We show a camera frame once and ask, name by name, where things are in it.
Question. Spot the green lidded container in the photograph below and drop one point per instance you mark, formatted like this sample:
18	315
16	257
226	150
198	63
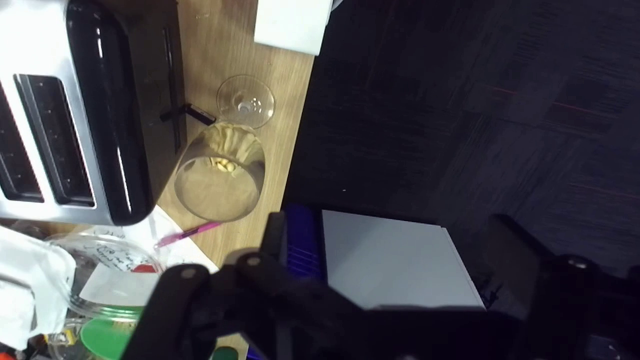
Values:
106	332

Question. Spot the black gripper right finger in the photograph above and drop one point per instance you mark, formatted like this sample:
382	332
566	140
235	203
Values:
560	300

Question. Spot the silver four-slot toaster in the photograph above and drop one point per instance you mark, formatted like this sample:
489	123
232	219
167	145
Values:
41	60

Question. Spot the nut pieces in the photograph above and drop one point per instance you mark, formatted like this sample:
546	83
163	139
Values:
225	165

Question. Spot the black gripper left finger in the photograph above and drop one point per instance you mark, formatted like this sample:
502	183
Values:
275	232

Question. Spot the white rectangular box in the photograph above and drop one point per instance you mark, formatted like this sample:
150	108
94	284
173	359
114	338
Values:
290	22

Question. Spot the clear wine glass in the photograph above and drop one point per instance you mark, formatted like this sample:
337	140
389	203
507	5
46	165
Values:
201	200

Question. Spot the pink pen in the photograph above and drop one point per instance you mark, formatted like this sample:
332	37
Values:
191	234

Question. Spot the white paper sheet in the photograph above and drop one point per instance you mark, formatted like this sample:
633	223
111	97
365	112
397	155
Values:
180	257

